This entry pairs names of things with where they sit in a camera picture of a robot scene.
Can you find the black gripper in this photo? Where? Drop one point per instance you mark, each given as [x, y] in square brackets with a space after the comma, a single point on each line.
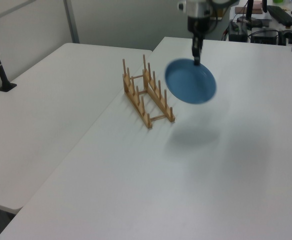
[198, 26]

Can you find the blue round plate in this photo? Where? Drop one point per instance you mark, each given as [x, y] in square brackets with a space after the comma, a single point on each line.
[191, 82]

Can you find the Franka robot arm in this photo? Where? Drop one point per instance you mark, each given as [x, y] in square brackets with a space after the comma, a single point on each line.
[198, 7]

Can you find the wooden plate rack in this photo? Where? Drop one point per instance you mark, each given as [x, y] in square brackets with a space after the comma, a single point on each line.
[148, 117]

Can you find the thin black monitor pole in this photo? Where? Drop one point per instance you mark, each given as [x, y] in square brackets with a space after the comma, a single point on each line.
[249, 10]

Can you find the black electronics box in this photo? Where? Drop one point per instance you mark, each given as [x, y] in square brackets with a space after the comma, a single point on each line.
[264, 37]

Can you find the pink box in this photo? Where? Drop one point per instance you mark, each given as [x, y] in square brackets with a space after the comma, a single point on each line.
[258, 6]

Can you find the grey device box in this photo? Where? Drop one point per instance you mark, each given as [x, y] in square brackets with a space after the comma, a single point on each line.
[287, 36]

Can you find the black keyboard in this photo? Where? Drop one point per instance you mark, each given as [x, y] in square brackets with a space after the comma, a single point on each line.
[283, 15]

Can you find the green object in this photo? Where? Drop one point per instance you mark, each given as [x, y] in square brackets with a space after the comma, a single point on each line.
[278, 1]

